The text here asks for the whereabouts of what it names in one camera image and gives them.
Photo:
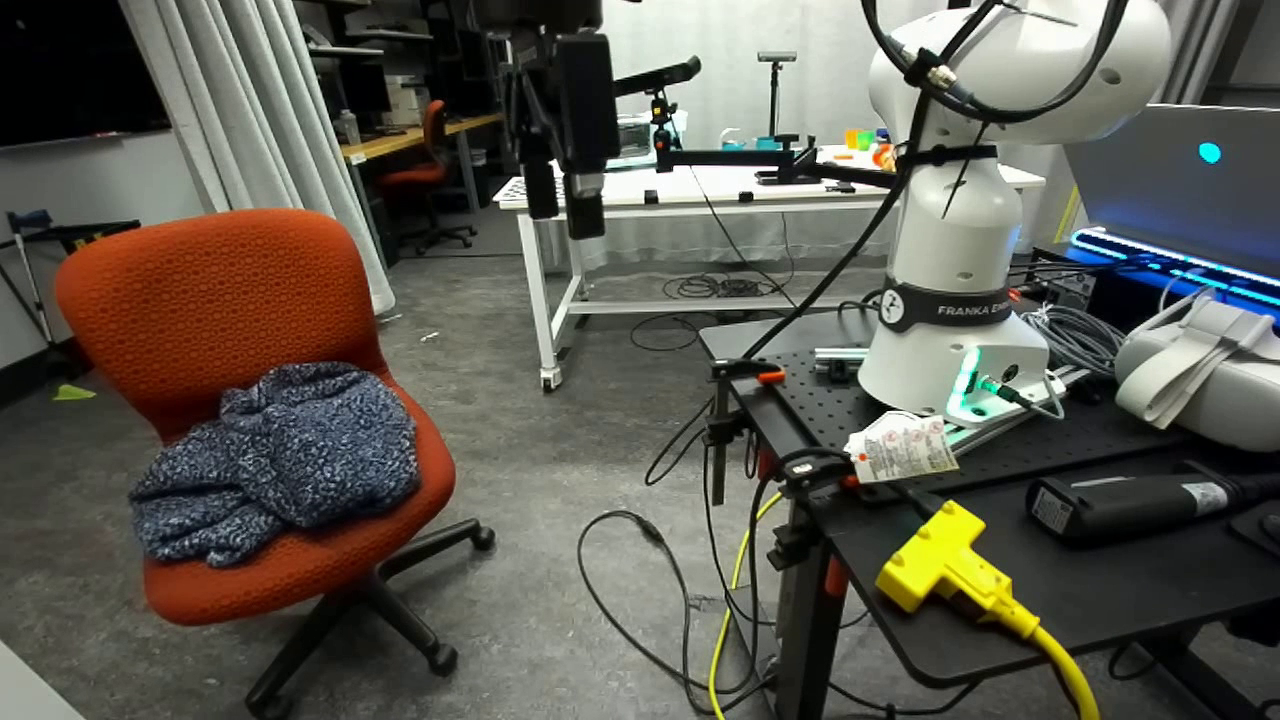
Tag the yellow green floor marker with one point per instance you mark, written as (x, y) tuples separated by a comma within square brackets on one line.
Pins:
[(74, 392)]

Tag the black stereo camera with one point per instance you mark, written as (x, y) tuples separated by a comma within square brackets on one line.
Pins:
[(663, 77)]

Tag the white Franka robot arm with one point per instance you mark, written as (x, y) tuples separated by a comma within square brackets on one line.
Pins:
[(954, 243)]

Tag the black handheld device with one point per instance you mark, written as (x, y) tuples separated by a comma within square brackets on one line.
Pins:
[(1123, 506)]

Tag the blue knit sweater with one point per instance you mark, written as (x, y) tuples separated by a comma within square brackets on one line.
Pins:
[(292, 452)]

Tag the white keyboard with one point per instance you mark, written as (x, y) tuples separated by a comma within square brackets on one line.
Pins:
[(505, 195)]

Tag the black post with teal base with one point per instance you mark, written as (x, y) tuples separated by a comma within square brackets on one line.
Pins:
[(778, 100)]

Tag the red desk chair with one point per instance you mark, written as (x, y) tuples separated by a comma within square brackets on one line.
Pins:
[(425, 165)]

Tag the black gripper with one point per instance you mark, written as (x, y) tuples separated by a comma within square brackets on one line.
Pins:
[(587, 82)]

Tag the small white box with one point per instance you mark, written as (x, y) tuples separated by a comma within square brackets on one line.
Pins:
[(632, 144)]

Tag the white grey VR headset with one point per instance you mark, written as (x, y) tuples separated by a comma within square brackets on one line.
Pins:
[(1213, 386)]

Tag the white metal table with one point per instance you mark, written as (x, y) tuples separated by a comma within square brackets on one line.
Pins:
[(695, 195)]

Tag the black robot table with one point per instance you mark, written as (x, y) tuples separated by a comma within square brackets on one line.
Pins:
[(1132, 586)]

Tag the wooden desk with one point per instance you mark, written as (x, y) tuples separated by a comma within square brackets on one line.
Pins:
[(403, 137)]

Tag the cluttered storage shelf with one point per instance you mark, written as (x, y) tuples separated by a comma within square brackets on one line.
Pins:
[(403, 52)]

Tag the colourful toy blocks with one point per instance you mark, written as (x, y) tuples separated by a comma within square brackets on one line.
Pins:
[(865, 141)]

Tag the laptop with blue glow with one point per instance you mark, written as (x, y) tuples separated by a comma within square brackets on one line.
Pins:
[(1172, 185)]

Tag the black wall screen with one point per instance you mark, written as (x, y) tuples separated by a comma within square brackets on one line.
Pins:
[(64, 67)]

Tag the orange office chair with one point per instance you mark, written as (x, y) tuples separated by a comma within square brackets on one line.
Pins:
[(202, 292)]

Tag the white countertop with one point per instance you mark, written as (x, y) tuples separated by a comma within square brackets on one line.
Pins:
[(21, 694)]

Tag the white printed label packet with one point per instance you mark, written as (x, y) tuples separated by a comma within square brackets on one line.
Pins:
[(903, 444)]

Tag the black folding stand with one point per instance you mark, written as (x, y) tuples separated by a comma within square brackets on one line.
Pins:
[(63, 230)]

